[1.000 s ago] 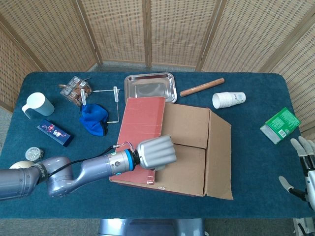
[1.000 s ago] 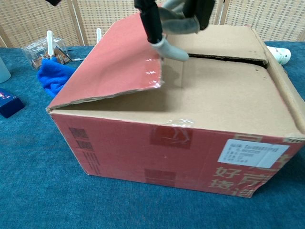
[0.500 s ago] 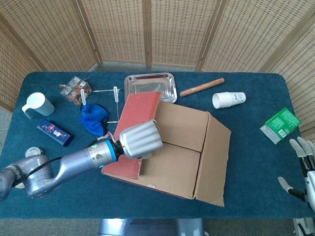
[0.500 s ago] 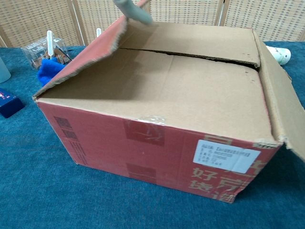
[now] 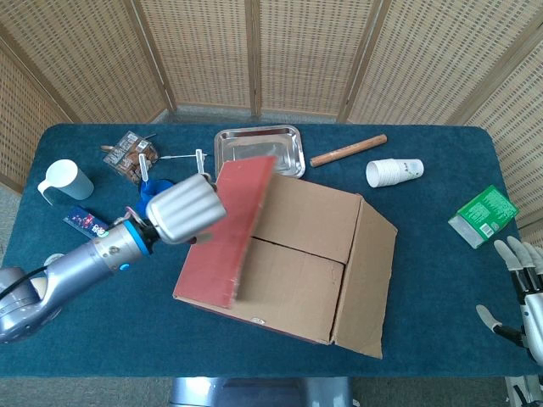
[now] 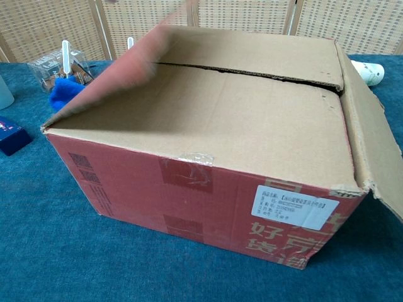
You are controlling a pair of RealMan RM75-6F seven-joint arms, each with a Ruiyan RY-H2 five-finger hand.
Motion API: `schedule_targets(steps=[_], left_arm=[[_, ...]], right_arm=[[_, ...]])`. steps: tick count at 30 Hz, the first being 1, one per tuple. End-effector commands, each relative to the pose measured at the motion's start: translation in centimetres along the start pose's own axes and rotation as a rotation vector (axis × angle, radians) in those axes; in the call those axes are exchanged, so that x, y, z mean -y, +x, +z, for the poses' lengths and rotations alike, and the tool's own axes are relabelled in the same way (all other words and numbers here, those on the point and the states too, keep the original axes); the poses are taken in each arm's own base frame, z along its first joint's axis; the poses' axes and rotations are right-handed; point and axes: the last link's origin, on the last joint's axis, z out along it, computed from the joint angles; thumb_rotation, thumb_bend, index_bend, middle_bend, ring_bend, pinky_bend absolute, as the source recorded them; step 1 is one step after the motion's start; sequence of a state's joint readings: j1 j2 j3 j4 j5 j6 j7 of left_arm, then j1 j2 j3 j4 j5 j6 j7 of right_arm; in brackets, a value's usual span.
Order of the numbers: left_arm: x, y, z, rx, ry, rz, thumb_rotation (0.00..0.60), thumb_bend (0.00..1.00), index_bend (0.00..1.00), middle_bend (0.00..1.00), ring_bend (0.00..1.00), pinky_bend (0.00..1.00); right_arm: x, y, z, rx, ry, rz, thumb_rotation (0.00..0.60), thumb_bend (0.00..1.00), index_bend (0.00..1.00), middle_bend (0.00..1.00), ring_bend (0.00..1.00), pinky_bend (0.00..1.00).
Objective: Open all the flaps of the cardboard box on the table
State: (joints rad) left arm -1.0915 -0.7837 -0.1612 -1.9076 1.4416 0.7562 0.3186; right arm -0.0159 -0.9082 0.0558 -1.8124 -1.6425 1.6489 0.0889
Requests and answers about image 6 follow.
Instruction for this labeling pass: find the stack of white paper cups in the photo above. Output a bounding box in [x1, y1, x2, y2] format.
[350, 59, 385, 87]

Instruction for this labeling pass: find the white plastic dropper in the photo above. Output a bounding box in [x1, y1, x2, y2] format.
[61, 40, 70, 78]

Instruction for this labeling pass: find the dark blue printed box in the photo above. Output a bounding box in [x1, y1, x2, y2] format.
[0, 115, 33, 157]

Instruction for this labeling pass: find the blue microfibre cloth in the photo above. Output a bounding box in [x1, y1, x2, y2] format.
[47, 74, 89, 111]

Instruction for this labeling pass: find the clear bag of brown snacks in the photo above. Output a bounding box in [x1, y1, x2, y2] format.
[27, 48, 95, 94]

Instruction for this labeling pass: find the red cardboard shipping box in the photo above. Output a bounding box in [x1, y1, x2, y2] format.
[40, 11, 403, 271]

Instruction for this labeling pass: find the blue carpet table cover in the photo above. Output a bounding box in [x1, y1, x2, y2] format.
[0, 53, 403, 302]

